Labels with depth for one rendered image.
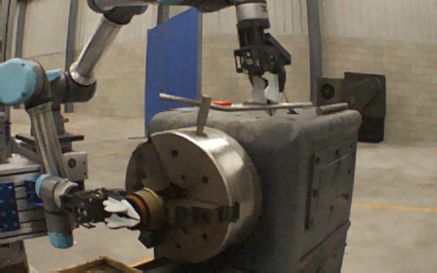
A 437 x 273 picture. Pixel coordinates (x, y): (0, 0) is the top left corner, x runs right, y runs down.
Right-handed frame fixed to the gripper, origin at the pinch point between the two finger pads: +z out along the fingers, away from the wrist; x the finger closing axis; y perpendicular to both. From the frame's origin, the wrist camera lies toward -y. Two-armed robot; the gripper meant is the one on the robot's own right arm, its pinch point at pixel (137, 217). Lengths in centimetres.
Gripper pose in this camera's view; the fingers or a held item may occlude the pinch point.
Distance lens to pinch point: 92.9
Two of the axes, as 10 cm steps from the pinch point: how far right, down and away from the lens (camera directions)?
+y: -5.8, 0.9, -8.1
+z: 8.2, 0.7, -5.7
